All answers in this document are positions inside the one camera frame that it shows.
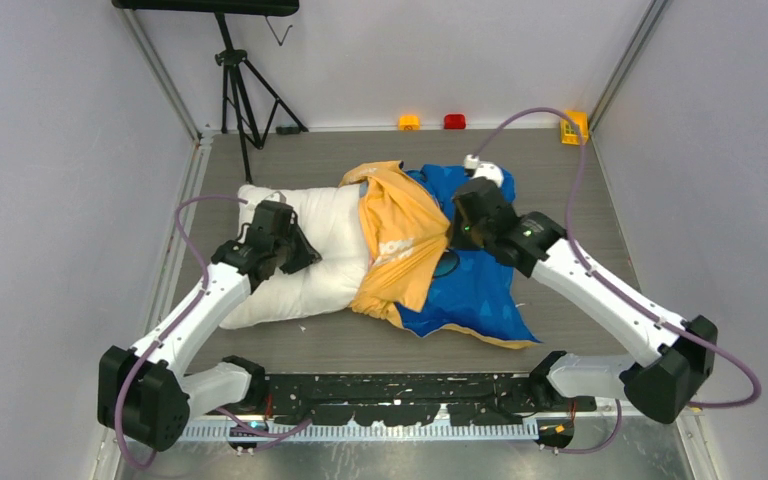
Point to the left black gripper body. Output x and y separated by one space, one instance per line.
275 251

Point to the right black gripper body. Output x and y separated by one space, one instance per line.
466 235

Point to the white pillow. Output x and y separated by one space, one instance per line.
329 219

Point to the orange pillowcase with white print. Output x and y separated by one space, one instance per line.
416 280

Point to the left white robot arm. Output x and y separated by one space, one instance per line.
145 393

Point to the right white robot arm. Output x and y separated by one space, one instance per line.
660 371

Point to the red toy block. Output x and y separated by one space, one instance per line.
454 121

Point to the small yellow toy block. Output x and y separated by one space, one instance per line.
409 123

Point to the yellow green toy block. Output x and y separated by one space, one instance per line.
574 128

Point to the black tripod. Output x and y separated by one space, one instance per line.
237 105

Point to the black panel on tripod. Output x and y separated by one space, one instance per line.
277 8

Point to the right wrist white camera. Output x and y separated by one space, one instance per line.
475 168

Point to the white slotted cable duct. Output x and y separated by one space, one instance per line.
439 430

